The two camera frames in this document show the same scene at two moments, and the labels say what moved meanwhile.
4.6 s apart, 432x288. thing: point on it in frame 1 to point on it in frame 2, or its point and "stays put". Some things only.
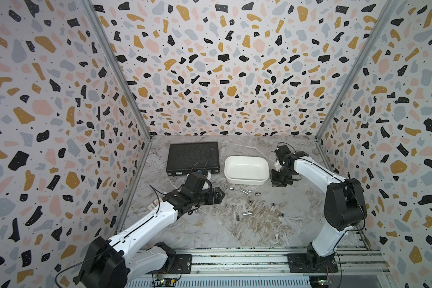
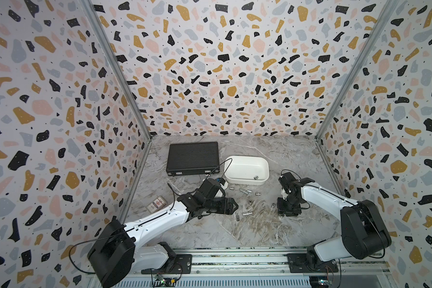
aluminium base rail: x=365 y=262 stays put
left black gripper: x=218 y=198 to x=230 y=210
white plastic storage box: x=246 y=170 stays put
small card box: x=152 y=206 stays put
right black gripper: x=275 y=183 to x=290 y=213
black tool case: x=183 y=158 stays put
